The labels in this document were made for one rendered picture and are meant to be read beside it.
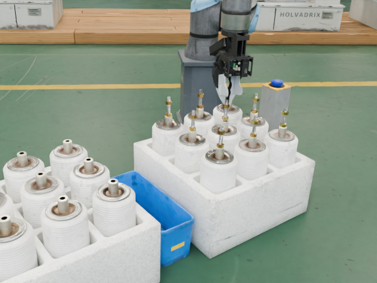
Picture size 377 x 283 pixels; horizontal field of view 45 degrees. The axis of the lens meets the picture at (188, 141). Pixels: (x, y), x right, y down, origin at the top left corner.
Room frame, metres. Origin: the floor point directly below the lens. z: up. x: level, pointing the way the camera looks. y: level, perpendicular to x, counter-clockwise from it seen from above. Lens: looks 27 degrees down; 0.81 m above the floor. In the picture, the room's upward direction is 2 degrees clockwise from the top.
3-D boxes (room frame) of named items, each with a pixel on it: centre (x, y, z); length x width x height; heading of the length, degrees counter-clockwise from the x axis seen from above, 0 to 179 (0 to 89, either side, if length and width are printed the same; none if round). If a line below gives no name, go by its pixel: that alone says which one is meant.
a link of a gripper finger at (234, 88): (1.19, -0.13, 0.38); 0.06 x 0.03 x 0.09; 22
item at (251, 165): (1.10, -0.18, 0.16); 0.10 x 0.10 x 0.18
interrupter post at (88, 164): (0.94, 0.24, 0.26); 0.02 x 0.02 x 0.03
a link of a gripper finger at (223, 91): (1.17, -0.09, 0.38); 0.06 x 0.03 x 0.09; 22
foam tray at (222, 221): (1.20, -0.10, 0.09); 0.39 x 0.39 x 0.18; 38
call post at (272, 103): (1.43, -0.29, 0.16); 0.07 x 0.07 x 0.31; 38
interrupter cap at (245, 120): (1.27, -0.20, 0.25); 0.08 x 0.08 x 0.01
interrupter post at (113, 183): (0.84, 0.16, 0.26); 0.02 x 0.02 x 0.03
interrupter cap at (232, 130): (1.20, -0.10, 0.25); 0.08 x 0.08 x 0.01
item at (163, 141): (1.22, 0.06, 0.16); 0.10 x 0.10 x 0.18
